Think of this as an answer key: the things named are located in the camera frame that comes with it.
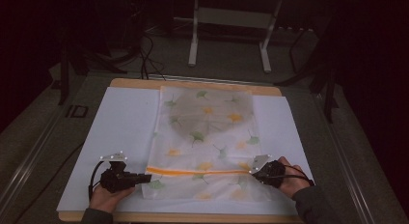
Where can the white sheet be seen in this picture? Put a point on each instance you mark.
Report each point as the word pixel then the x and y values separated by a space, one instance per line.
pixel 125 127

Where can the leaf print mesh laundry bag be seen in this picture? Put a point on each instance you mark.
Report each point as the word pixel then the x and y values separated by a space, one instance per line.
pixel 209 146

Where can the metal floor rail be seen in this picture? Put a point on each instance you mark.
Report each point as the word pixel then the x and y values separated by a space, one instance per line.
pixel 347 159
pixel 29 159

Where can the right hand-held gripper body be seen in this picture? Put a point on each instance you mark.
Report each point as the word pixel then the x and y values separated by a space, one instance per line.
pixel 271 172

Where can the person's left hand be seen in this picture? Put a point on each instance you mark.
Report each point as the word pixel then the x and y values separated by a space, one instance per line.
pixel 107 200

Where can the metal strip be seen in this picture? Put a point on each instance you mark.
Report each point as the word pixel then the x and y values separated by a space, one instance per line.
pixel 209 79

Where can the black rectangular floor frame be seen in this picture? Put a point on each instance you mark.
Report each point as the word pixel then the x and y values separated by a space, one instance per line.
pixel 77 111

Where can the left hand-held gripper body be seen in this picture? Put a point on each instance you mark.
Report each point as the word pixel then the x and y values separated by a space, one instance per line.
pixel 114 179

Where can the black metal stand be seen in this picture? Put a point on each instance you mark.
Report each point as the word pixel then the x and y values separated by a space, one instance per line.
pixel 328 89
pixel 69 66

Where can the person's right hand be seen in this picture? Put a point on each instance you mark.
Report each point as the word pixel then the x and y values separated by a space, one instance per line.
pixel 295 182

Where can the white metal stand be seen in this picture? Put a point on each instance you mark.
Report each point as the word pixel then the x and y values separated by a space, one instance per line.
pixel 231 18

